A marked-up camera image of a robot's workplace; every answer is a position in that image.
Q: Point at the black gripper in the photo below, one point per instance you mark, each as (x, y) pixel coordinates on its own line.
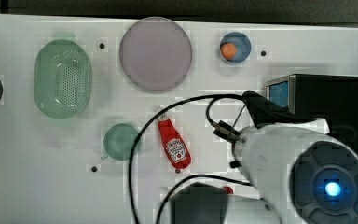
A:
(263, 112)

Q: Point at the blue oven door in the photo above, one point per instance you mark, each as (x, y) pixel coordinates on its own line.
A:
(279, 94)

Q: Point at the black toaster oven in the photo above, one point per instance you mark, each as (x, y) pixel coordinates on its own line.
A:
(333, 98)

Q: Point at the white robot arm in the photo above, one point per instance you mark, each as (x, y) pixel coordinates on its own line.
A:
(303, 175)

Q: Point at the blue cup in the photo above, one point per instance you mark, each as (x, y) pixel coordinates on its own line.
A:
(243, 44)

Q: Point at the orange ball in cup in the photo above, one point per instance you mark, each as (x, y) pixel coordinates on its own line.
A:
(228, 51)

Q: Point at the dark red toy fruit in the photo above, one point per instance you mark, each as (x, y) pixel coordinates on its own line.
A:
(228, 189)

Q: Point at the red ketchup bottle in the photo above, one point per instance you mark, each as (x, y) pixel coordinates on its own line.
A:
(173, 144)

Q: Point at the lilac round plate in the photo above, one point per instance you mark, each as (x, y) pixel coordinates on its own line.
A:
(155, 54)

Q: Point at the green mug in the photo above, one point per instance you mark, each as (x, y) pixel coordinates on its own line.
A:
(118, 141)

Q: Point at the green perforated colander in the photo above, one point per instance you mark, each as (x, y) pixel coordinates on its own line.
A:
(62, 77)

